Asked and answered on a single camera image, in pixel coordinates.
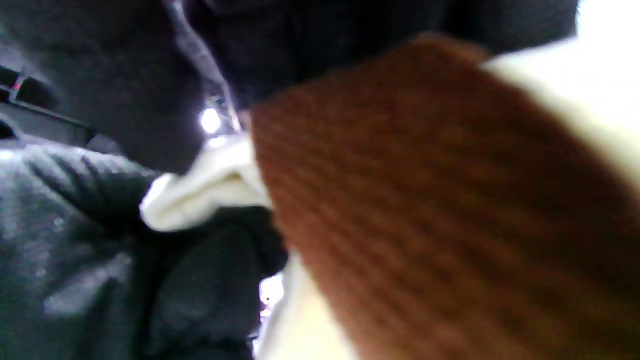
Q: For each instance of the person's right hand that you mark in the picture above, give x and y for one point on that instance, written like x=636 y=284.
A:
x=100 y=250

